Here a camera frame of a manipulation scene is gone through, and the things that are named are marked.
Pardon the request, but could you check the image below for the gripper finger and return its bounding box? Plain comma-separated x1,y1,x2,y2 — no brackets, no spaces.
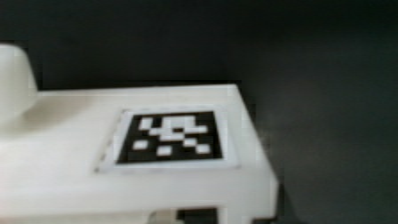
177,208,219,224

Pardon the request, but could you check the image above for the white drawer with knob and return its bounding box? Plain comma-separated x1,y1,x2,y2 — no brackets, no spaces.
0,44,280,224

